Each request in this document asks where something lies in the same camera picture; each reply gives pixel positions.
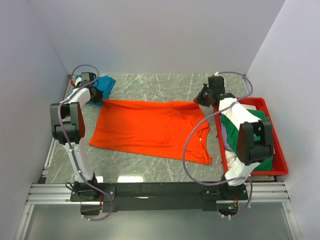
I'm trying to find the orange t shirt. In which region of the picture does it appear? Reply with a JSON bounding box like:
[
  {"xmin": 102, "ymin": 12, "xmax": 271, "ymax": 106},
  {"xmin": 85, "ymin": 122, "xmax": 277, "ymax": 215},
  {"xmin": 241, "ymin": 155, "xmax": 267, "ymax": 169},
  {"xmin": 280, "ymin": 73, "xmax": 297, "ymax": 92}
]
[{"xmin": 89, "ymin": 100, "xmax": 212, "ymax": 165}]

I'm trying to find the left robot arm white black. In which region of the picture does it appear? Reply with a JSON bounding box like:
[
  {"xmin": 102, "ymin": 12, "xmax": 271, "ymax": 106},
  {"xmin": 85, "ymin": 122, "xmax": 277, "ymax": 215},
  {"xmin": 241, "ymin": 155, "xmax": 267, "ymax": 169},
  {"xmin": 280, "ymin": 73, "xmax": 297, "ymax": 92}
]
[{"xmin": 50, "ymin": 72, "xmax": 103, "ymax": 201}]

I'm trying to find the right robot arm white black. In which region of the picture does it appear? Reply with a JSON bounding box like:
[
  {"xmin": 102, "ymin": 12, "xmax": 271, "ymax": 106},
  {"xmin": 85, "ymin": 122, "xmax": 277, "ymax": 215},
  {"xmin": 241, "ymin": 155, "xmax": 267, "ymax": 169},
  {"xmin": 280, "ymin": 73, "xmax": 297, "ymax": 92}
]
[{"xmin": 194, "ymin": 75, "xmax": 275, "ymax": 200}]

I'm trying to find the folded blue t shirt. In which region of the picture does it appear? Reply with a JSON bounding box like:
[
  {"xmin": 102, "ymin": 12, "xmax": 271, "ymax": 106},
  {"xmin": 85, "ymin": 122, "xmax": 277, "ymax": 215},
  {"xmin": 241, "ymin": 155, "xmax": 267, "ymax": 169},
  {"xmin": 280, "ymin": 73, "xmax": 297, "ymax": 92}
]
[{"xmin": 75, "ymin": 74, "xmax": 116, "ymax": 106}]

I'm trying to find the white t shirt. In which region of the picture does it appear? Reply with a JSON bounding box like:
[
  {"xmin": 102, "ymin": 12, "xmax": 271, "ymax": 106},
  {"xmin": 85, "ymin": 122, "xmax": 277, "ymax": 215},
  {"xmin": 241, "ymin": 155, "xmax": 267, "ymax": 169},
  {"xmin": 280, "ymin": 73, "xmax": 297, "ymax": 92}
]
[{"xmin": 242, "ymin": 104, "xmax": 257, "ymax": 111}]

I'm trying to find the lavender t shirt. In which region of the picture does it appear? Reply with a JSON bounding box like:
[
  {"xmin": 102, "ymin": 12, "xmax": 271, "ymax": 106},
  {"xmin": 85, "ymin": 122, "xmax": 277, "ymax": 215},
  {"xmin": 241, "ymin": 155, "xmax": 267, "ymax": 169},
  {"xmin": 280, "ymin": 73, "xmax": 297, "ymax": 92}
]
[{"xmin": 221, "ymin": 125, "xmax": 232, "ymax": 151}]

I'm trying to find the green t shirt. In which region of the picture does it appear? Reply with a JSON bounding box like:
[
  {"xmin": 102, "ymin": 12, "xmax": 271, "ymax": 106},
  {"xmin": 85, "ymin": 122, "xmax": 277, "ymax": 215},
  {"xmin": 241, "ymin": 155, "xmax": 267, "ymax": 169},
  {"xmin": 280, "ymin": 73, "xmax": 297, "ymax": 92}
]
[{"xmin": 219, "ymin": 115, "xmax": 273, "ymax": 172}]

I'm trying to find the red plastic bin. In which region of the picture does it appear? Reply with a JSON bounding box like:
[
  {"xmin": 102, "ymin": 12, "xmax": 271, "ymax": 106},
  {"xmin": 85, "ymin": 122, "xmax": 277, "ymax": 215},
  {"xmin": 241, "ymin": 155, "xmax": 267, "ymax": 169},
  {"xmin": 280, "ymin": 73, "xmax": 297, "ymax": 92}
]
[{"xmin": 214, "ymin": 97, "xmax": 289, "ymax": 177}]

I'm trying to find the black base beam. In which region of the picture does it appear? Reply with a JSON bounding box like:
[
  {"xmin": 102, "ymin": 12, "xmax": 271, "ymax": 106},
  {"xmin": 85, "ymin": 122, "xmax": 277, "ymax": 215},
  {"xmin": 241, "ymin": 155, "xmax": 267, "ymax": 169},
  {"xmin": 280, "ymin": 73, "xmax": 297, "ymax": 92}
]
[{"xmin": 65, "ymin": 182, "xmax": 248, "ymax": 216}]

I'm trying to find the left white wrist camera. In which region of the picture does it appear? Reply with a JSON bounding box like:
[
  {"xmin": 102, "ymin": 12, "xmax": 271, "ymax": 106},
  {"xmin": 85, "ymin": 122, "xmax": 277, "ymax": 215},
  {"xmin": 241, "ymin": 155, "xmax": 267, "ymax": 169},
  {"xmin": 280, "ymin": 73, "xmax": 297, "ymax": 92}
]
[{"xmin": 70, "ymin": 77, "xmax": 82, "ymax": 88}]

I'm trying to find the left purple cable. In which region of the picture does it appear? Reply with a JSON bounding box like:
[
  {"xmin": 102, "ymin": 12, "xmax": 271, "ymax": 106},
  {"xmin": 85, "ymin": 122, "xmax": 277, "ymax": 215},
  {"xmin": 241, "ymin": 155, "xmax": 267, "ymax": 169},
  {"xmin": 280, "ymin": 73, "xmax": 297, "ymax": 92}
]
[{"xmin": 57, "ymin": 64, "xmax": 115, "ymax": 222}]

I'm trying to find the aluminium frame rail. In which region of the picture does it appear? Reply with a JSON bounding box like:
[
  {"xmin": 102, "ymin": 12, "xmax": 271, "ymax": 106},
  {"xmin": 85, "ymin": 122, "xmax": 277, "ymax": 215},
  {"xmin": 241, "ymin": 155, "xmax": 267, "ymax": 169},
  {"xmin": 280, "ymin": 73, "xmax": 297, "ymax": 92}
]
[{"xmin": 13, "ymin": 74, "xmax": 76, "ymax": 240}]

